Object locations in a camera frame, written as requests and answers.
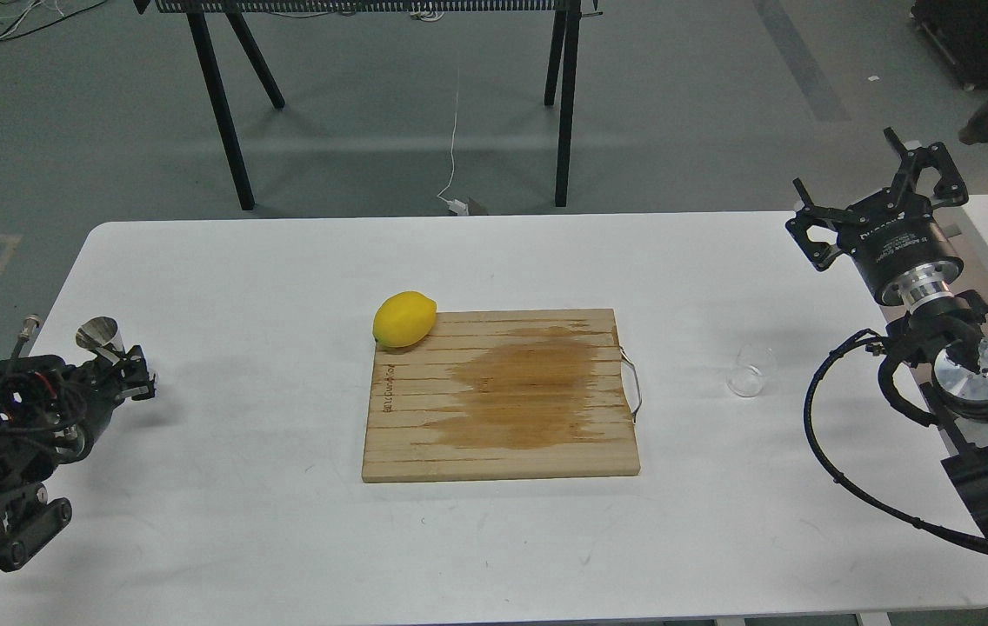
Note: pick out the steel double jigger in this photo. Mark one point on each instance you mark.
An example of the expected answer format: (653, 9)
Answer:
(99, 331)

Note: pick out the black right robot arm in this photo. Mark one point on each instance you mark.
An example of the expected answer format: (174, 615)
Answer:
(934, 358)

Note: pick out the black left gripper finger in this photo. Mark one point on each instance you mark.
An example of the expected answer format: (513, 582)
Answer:
(112, 360)
(137, 386)

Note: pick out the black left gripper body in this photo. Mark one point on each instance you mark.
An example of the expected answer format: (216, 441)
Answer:
(54, 411)

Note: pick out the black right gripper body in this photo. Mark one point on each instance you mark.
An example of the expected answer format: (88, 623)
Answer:
(897, 238)

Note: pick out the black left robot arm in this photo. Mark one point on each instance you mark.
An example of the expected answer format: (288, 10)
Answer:
(28, 518)

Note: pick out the wooden cutting board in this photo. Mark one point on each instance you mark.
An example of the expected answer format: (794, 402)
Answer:
(502, 395)

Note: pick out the clear glass cup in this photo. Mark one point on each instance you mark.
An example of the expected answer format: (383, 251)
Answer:
(753, 370)

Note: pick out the yellow lemon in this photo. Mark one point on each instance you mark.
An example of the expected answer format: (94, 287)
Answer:
(404, 319)

